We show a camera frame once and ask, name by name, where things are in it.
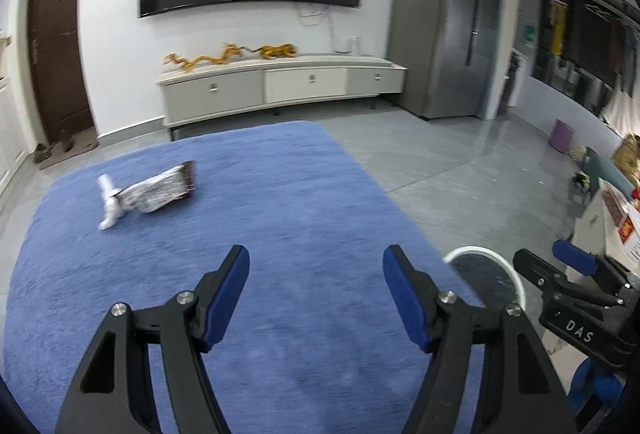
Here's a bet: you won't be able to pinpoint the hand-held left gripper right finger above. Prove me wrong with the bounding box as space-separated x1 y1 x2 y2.
382 244 573 434

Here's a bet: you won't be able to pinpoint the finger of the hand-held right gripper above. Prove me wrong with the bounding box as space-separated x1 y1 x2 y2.
552 239 634 295
513 248 569 290

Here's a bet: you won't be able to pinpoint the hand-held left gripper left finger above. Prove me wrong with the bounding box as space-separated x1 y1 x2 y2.
55 244 251 434

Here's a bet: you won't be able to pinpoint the white round trash bin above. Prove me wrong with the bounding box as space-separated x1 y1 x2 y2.
444 246 527 316

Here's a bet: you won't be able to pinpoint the silver snack wrapper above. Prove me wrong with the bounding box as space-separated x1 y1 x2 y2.
117 161 199 215

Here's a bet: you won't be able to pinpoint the white tissue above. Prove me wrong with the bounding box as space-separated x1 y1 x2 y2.
97 173 127 231

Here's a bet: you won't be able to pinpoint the person's right hand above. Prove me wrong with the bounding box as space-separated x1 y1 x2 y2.
569 358 626 421

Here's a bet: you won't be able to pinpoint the low white side table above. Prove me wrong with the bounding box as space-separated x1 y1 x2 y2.
584 178 640 276

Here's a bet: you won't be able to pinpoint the blue rug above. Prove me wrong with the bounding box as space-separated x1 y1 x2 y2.
0 120 489 434

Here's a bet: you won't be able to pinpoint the purple bin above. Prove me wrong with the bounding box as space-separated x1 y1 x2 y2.
547 118 575 155

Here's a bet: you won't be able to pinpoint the dark glass sliding door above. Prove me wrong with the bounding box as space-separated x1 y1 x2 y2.
520 0 640 116

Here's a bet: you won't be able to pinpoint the white television cabinet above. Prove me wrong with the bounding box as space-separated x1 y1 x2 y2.
156 54 409 143

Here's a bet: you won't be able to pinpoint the golden dragon ornament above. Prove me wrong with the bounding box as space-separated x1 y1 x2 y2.
164 42 252 73

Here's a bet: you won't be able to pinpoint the golden tiger ornament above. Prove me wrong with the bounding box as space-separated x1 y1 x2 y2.
258 43 299 61

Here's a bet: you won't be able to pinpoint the grey refrigerator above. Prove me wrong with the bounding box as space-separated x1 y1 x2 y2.
385 0 504 121

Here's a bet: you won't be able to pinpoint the brown entrance door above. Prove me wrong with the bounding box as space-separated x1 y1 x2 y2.
27 0 97 148

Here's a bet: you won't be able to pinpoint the white wall cabinets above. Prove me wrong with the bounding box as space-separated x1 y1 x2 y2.
0 34 27 196

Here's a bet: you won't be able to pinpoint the white wall socket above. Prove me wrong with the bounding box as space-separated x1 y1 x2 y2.
298 6 326 28

